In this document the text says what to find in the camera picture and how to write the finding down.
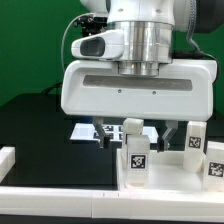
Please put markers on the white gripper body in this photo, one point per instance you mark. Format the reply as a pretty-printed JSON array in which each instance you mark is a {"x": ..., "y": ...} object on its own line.
[{"x": 131, "y": 74}]

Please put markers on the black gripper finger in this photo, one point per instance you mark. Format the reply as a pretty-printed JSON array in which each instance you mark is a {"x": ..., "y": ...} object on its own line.
[
  {"x": 165, "y": 135},
  {"x": 104, "y": 139}
]

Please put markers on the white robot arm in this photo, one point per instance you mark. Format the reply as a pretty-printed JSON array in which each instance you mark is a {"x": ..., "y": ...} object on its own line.
[{"x": 188, "y": 16}]

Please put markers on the white marker sheet with tags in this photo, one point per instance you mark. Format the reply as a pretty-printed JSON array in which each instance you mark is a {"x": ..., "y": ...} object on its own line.
[{"x": 87, "y": 132}]

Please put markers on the white left fence bar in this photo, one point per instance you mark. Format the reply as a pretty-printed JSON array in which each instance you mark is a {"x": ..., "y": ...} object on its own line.
[{"x": 7, "y": 161}]

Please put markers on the white fence bar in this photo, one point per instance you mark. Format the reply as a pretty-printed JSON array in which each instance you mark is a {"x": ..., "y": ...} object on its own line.
[
  {"x": 99, "y": 204},
  {"x": 7, "y": 161}
]

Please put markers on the white front fence bar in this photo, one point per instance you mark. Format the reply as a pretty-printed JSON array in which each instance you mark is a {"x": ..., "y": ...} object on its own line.
[{"x": 99, "y": 204}]

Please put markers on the grey camera on black stand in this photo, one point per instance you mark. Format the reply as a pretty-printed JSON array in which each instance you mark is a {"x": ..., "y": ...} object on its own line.
[{"x": 90, "y": 24}]

